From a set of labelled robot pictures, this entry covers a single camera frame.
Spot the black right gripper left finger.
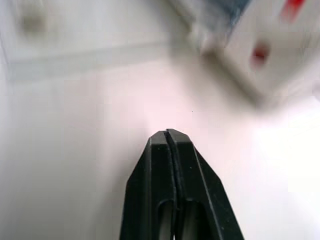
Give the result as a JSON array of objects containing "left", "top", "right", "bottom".
[{"left": 118, "top": 130, "right": 178, "bottom": 240}]

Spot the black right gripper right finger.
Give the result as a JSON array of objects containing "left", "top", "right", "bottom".
[{"left": 165, "top": 128, "right": 245, "bottom": 240}]

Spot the white box with red marks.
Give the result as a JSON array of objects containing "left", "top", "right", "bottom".
[{"left": 172, "top": 0, "right": 320, "bottom": 107}]

